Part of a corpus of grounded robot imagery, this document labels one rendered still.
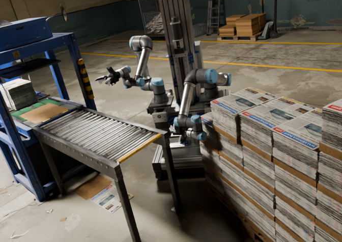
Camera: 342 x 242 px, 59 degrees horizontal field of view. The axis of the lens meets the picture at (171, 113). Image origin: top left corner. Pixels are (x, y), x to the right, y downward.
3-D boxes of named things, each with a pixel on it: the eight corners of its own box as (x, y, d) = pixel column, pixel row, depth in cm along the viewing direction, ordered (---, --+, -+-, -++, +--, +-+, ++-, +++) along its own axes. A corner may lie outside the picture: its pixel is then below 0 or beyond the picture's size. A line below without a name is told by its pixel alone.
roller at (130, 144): (154, 134, 246) (151, 129, 246) (109, 163, 217) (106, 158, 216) (151, 135, 250) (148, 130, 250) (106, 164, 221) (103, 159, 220)
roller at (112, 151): (149, 133, 251) (147, 128, 250) (104, 162, 222) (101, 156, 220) (145, 133, 255) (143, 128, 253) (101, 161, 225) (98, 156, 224)
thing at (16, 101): (39, 100, 368) (31, 80, 358) (15, 110, 350) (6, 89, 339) (26, 96, 394) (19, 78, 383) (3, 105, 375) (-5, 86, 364)
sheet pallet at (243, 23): (269, 33, 832) (269, 12, 809) (255, 41, 781) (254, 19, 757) (232, 33, 912) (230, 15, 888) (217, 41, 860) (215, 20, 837)
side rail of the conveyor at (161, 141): (170, 144, 244) (168, 131, 239) (166, 147, 241) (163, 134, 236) (83, 115, 333) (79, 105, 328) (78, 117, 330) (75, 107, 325)
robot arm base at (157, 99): (154, 98, 304) (153, 89, 300) (169, 97, 301) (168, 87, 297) (152, 104, 290) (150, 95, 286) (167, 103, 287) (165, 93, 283)
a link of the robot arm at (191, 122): (184, 118, 223) (187, 131, 227) (198, 119, 217) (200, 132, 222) (189, 113, 229) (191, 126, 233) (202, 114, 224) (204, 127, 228)
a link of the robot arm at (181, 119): (183, 66, 241) (171, 124, 227) (196, 65, 236) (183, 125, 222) (189, 73, 251) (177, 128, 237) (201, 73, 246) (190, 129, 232)
